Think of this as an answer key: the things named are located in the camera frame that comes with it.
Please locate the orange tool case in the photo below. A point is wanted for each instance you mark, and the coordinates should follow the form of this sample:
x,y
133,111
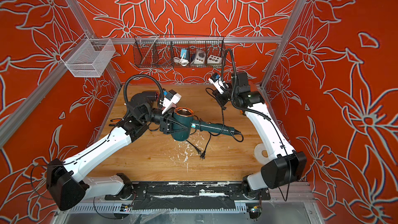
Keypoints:
x,y
256,88

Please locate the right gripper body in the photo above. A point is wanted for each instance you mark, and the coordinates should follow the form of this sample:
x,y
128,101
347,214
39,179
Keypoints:
x,y
225,98

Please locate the blue small box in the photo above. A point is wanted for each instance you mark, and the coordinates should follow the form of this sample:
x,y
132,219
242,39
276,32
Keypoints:
x,y
184,54

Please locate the white socket cube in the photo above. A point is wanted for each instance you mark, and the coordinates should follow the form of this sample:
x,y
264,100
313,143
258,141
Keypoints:
x,y
214,60

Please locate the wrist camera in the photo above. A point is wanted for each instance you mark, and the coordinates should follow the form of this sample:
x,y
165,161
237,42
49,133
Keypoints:
x,y
171,98
216,80

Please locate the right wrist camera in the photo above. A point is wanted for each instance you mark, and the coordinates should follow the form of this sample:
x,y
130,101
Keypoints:
x,y
216,80

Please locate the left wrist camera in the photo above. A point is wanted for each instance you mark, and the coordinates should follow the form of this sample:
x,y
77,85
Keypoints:
x,y
171,98

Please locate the dark green hair dryer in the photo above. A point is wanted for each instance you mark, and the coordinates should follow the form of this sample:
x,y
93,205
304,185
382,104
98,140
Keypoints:
x,y
182,121

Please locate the white power adapter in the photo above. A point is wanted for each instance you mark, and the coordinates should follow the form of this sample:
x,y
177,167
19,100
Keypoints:
x,y
199,57

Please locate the clear plastic bin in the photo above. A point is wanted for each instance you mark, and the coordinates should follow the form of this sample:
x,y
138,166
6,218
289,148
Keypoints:
x,y
88,59

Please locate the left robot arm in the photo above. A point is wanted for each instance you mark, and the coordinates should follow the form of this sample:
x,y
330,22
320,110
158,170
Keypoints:
x,y
67,180

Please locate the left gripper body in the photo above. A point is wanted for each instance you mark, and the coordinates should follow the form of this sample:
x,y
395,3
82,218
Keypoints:
x,y
169,116

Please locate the white tape roll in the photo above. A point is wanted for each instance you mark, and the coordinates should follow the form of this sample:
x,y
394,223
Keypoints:
x,y
261,154

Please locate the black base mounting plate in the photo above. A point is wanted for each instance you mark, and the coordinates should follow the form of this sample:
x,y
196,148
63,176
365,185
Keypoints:
x,y
192,196

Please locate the black wire wall basket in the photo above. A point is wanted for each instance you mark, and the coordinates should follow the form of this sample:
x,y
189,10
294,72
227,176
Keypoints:
x,y
178,51

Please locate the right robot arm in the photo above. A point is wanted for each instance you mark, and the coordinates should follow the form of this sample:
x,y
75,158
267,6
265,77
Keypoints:
x,y
284,164

